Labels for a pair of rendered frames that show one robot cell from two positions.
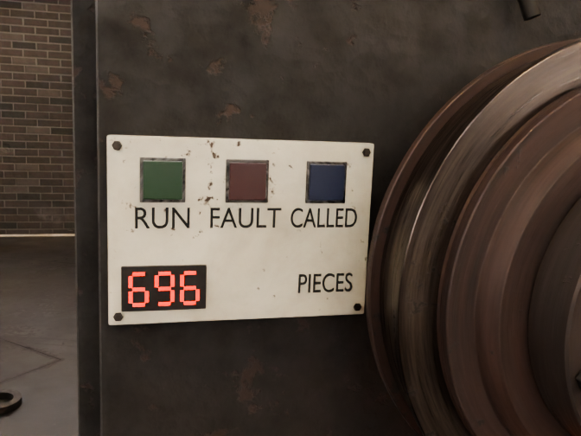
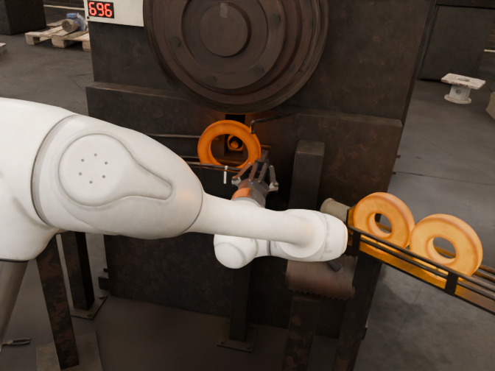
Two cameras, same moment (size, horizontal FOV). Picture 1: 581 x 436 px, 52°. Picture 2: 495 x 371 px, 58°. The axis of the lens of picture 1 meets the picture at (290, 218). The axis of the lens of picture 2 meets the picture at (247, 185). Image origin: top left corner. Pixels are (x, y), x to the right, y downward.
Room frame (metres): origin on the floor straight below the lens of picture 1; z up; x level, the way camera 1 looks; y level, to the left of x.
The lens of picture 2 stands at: (-0.50, -0.84, 1.32)
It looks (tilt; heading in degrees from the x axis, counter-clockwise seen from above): 30 degrees down; 24
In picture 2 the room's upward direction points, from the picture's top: 4 degrees clockwise
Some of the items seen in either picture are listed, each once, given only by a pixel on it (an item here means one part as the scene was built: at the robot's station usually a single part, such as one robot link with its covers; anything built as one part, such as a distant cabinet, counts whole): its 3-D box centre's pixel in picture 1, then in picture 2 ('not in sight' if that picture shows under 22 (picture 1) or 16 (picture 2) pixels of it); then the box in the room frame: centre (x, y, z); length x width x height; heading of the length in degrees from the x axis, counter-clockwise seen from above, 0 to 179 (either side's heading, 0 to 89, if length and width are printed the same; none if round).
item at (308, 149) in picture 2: not in sight; (306, 182); (0.64, -0.53, 0.68); 0.11 x 0.08 x 0.24; 15
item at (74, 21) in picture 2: not in sight; (78, 21); (3.65, 3.32, 0.25); 0.40 x 0.24 x 0.22; 15
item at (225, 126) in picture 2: not in sight; (229, 151); (0.57, -0.31, 0.75); 0.18 x 0.03 x 0.18; 106
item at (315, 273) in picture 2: not in sight; (315, 323); (0.52, -0.66, 0.27); 0.22 x 0.13 x 0.53; 105
